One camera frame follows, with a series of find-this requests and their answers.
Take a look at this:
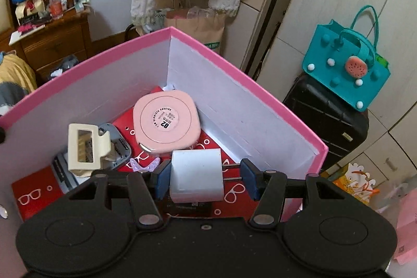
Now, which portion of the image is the grey crumpled bag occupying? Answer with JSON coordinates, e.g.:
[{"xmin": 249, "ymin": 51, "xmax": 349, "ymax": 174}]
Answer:
[{"xmin": 49, "ymin": 55, "xmax": 79, "ymax": 78}]

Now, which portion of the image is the cream gift box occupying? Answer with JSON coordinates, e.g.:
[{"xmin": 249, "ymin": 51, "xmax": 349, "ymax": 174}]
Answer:
[{"xmin": 15, "ymin": 0, "xmax": 46, "ymax": 26}]

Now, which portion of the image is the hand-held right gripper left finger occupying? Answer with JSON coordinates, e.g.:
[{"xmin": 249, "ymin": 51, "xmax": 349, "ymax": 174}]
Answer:
[{"xmin": 70, "ymin": 163, "xmax": 172, "ymax": 230}]

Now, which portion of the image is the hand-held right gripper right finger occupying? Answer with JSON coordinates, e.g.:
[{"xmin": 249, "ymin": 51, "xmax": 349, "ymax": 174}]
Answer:
[{"xmin": 240, "ymin": 158, "xmax": 342, "ymax": 230}]

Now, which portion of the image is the pink cardboard box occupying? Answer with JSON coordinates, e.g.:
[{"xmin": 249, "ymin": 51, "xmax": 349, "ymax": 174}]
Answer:
[{"xmin": 0, "ymin": 26, "xmax": 329, "ymax": 223}]

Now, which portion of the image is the yellow orange printed bag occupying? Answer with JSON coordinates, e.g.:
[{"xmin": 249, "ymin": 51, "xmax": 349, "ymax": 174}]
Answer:
[{"xmin": 332, "ymin": 162, "xmax": 381, "ymax": 205}]

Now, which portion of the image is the purple starfish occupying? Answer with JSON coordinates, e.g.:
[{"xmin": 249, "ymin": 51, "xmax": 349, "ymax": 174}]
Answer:
[{"xmin": 130, "ymin": 157, "xmax": 161, "ymax": 174}]

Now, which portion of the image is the white charger plug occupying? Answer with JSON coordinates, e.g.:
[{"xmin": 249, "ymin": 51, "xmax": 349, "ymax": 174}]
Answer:
[{"xmin": 169, "ymin": 149, "xmax": 242, "ymax": 204}]

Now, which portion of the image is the cream hair claw clip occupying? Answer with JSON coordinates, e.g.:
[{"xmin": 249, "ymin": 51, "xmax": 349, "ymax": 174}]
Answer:
[{"xmin": 67, "ymin": 122, "xmax": 114, "ymax": 179}]

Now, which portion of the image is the teal felt tote bag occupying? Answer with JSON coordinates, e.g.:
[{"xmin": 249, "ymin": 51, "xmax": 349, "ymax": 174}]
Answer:
[{"xmin": 301, "ymin": 5, "xmax": 390, "ymax": 112}]

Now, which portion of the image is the yellow blanket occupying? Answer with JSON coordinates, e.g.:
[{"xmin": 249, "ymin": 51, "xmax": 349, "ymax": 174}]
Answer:
[{"xmin": 0, "ymin": 52, "xmax": 37, "ymax": 109}]

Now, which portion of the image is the orange drink bottle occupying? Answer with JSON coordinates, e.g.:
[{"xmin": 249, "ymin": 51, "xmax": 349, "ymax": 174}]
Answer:
[{"xmin": 49, "ymin": 0, "xmax": 64, "ymax": 20}]

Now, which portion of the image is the black suitcase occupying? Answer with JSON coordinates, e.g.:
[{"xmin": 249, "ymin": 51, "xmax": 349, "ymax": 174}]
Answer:
[{"xmin": 282, "ymin": 73, "xmax": 369, "ymax": 172}]

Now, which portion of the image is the pink rounded square case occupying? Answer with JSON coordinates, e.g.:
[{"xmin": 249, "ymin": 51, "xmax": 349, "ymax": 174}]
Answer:
[{"xmin": 132, "ymin": 90, "xmax": 201, "ymax": 155}]

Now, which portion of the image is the large brown paper bag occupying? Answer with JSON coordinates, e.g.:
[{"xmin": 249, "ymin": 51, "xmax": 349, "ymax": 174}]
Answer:
[{"xmin": 164, "ymin": 6, "xmax": 226, "ymax": 55}]

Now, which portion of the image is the grey handheld device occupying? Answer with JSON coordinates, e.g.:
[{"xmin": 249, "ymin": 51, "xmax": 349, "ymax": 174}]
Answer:
[{"xmin": 52, "ymin": 122, "xmax": 132, "ymax": 194}]

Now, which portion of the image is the wooden nightstand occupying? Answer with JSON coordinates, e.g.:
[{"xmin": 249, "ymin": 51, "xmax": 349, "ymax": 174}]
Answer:
[{"xmin": 0, "ymin": 9, "xmax": 93, "ymax": 83}]

